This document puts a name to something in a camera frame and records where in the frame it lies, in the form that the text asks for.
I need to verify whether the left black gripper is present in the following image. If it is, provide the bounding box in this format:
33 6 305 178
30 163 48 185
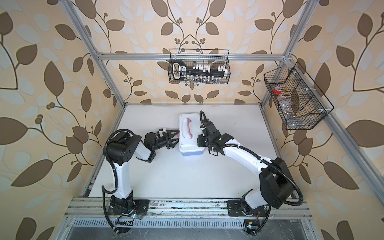
151 130 181 153

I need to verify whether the white blue plastic toolbox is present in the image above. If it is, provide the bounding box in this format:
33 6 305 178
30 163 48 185
179 113 205 157

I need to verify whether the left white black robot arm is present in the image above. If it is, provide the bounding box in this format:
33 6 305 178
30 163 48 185
102 129 180 234

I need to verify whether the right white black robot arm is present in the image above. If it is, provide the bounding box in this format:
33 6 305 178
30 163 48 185
198 111 304 236

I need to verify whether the black socket set holder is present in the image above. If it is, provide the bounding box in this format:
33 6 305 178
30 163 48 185
170 60 229 82

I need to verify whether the red capped clear bottle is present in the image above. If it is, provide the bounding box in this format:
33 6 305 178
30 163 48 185
273 86 289 101

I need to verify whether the back black wire basket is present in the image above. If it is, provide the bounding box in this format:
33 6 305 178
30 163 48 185
168 48 231 84

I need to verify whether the black wire basket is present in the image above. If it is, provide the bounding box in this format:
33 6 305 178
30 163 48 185
264 63 334 130
168 48 231 84

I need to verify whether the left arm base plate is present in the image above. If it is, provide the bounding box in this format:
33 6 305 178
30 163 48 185
108 199 150 216

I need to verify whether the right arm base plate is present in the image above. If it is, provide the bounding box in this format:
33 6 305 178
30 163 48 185
227 200 268 217

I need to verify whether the right black wire basket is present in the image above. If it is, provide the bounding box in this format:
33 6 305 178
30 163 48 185
264 63 334 130

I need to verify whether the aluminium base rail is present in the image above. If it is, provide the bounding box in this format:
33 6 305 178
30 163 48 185
64 197 313 220

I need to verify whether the aluminium frame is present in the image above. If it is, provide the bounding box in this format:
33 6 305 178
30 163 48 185
60 1 384 203

